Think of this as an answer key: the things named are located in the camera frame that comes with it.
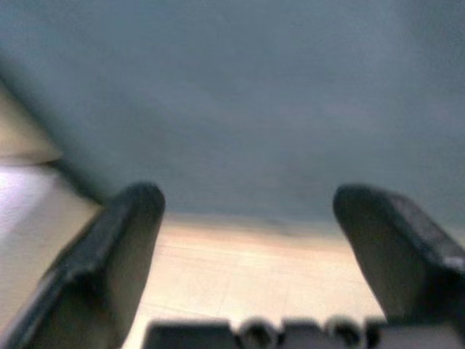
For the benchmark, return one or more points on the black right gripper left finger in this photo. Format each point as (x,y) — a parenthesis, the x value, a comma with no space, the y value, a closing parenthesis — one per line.
(91,276)

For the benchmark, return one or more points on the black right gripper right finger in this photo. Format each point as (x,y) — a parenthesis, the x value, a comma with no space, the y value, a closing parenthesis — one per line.
(399,254)

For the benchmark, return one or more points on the beige furniture panel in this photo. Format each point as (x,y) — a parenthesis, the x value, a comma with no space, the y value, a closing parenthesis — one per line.
(18,134)

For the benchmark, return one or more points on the grey-blue fabric bed side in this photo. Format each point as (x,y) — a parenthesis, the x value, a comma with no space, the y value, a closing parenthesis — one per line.
(232,109)

